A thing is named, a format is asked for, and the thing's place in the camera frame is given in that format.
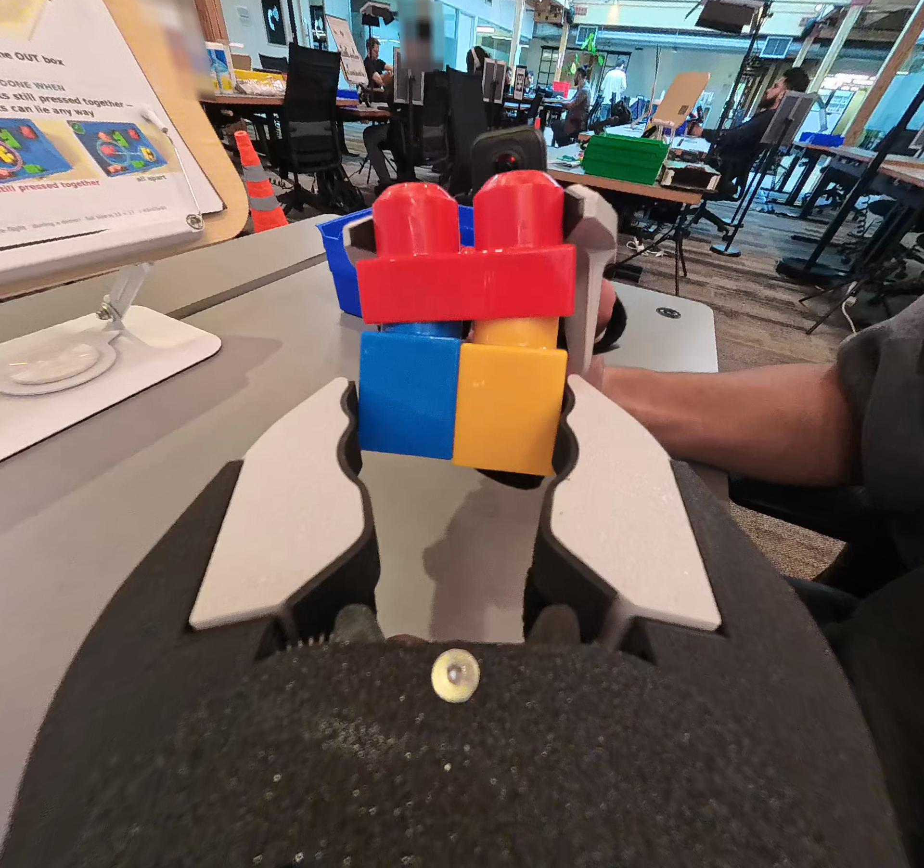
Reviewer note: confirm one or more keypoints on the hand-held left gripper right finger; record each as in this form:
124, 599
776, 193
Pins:
628, 521

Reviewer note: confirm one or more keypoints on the black overhead camera stand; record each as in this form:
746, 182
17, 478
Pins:
729, 12

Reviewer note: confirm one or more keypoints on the orange traffic cone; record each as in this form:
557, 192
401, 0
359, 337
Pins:
260, 189

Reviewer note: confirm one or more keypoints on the person's right forearm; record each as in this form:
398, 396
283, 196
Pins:
736, 420

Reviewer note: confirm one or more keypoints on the black office chair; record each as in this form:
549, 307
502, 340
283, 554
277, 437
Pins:
310, 110

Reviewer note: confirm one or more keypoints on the blue toy block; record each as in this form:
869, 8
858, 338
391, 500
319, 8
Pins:
408, 395

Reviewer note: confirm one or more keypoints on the red toy block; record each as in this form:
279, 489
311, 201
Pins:
462, 283

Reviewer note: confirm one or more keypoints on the blue plastic storage bin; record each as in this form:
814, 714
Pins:
339, 261

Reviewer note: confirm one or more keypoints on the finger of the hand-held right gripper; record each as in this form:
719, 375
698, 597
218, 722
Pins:
359, 240
592, 232

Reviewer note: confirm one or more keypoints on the grey desk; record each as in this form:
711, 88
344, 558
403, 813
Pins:
216, 377

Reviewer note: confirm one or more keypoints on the person's right hand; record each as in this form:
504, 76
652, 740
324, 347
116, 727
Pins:
599, 373

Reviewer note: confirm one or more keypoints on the yellow toy block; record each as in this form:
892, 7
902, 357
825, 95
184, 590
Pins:
505, 406

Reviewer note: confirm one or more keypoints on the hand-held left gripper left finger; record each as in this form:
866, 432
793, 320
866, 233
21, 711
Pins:
289, 521

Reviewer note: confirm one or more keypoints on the green plastic bin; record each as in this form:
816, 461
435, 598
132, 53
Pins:
624, 160

